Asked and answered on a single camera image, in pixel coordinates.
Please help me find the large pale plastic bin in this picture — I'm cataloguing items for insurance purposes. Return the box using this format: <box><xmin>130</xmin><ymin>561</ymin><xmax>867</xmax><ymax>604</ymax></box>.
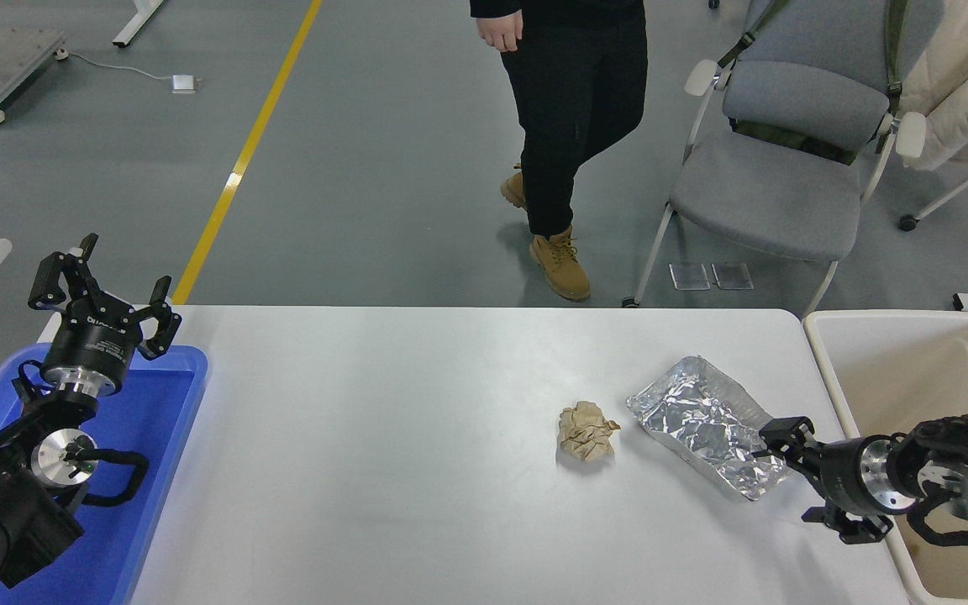
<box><xmin>802</xmin><ymin>309</ymin><xmax>968</xmax><ymax>605</ymax></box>

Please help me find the crumpled tan paper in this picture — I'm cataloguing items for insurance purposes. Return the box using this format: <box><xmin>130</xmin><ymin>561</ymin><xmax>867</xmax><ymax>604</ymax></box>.
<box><xmin>558</xmin><ymin>401</ymin><xmax>622</xmax><ymax>461</ymax></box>

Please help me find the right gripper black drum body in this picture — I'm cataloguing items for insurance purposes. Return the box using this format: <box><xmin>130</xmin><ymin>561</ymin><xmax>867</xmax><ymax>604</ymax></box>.
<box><xmin>816</xmin><ymin>436</ymin><xmax>873</xmax><ymax>513</ymax></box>

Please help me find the grey platform cart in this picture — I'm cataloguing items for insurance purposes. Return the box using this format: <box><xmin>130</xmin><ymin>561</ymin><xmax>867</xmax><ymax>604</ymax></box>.
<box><xmin>0</xmin><ymin>25</ymin><xmax>66</xmax><ymax>127</ymax></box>

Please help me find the person's right hand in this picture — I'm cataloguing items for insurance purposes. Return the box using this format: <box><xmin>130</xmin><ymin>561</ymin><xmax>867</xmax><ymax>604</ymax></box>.
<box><xmin>476</xmin><ymin>8</ymin><xmax>527</xmax><ymax>54</ymax></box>

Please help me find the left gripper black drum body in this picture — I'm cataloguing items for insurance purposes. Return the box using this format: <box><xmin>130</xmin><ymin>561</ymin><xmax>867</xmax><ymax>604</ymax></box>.
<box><xmin>45</xmin><ymin>308</ymin><xmax>145</xmax><ymax>377</ymax></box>

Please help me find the white floor cable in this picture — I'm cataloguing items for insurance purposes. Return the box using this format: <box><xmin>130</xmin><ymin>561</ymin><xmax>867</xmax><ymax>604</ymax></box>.
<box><xmin>66</xmin><ymin>52</ymin><xmax>174</xmax><ymax>85</ymax></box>

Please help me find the grey white-framed chair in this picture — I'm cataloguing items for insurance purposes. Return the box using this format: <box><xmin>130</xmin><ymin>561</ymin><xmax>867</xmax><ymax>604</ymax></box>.
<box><xmin>621</xmin><ymin>0</ymin><xmax>930</xmax><ymax>318</ymax></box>

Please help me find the blue plastic tray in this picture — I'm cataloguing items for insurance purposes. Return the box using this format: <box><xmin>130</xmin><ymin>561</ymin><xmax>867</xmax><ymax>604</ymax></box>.
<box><xmin>0</xmin><ymin>343</ymin><xmax>209</xmax><ymax>605</ymax></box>

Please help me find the crinkled foil tray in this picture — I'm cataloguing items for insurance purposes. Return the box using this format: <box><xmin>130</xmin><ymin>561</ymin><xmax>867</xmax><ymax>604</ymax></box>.
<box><xmin>625</xmin><ymin>355</ymin><xmax>792</xmax><ymax>503</ymax></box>

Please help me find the person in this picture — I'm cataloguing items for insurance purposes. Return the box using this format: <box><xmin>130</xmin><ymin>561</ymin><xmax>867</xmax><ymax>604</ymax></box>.
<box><xmin>469</xmin><ymin>0</ymin><xmax>649</xmax><ymax>303</ymax></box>

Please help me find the white-framed rolling chair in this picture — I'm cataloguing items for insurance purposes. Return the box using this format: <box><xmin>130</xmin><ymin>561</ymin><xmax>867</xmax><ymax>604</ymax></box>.
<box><xmin>898</xmin><ymin>160</ymin><xmax>968</xmax><ymax>232</ymax></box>

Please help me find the silver floor plate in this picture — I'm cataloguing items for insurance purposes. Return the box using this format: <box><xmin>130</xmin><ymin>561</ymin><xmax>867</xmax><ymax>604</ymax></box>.
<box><xmin>669</xmin><ymin>263</ymin><xmax>710</xmax><ymax>292</ymax></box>
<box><xmin>711</xmin><ymin>262</ymin><xmax>754</xmax><ymax>291</ymax></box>

